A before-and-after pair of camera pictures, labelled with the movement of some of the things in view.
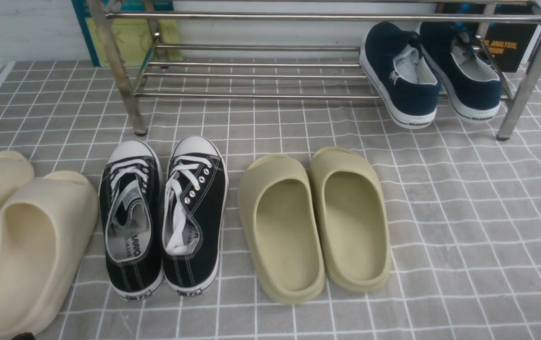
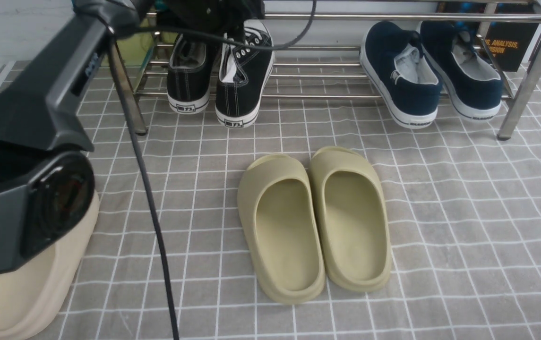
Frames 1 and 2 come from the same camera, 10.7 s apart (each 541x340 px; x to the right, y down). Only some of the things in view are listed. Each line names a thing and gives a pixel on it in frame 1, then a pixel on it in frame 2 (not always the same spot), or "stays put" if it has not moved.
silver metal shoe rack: (303, 48) stays put
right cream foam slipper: (43, 227) stays put
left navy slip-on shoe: (392, 59) stays put
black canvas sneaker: (131, 205) to (189, 74)
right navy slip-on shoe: (473, 83) stays put
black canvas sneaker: (194, 212) to (244, 75)
